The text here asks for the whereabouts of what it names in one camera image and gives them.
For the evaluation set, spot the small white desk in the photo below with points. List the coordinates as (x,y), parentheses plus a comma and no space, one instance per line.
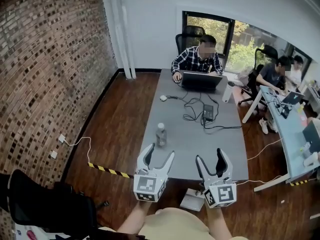
(21,230)

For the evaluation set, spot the pink cloth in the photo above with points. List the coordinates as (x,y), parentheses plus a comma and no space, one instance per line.
(31,235)

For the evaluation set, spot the white wall pipe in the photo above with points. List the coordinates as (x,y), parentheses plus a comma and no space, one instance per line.
(127,72)
(133,72)

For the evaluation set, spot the black power adapter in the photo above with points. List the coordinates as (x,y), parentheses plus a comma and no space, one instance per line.
(208,112)
(285,112)

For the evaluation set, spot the light blue desk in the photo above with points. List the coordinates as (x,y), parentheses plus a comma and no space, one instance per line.
(291,129)

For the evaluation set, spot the person's left forearm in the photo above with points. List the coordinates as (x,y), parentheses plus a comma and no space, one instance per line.
(135,219)

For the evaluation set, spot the person's beige shorts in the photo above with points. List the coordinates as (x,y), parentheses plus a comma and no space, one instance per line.
(172,224)

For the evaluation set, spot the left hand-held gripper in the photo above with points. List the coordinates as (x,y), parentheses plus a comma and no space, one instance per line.
(148,186)

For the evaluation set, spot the person's right forearm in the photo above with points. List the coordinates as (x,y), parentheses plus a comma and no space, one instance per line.
(218,224)

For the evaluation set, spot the small white charger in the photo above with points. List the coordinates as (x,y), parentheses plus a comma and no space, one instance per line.
(163,98)

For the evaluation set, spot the computer mouse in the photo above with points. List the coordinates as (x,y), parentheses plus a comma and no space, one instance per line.
(177,81)

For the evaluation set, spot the white wall plug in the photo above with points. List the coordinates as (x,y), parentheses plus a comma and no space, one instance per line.
(61,138)

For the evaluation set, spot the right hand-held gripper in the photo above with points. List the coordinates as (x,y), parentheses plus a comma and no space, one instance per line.
(222,191)

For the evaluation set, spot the white plastic bag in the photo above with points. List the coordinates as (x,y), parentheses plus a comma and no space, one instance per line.
(244,76)

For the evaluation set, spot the black laptop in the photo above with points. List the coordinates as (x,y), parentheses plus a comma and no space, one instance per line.
(201,81)

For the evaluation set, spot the grey laptop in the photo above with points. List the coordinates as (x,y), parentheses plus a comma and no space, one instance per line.
(312,134)

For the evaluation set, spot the yellow black floor tape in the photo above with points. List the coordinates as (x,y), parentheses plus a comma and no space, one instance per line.
(107,170)
(298,183)

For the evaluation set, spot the black framed window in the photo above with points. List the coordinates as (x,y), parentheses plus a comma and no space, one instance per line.
(245,51)

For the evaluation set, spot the grey desk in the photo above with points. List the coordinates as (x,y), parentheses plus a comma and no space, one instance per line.
(187,139)

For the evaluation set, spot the clear plastic water bottle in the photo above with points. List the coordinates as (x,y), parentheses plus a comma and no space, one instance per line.
(161,135)

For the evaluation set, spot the laptop with light logo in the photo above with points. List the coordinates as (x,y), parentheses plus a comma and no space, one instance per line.
(292,97)

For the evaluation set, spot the white wall socket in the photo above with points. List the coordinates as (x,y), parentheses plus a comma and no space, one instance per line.
(54,154)

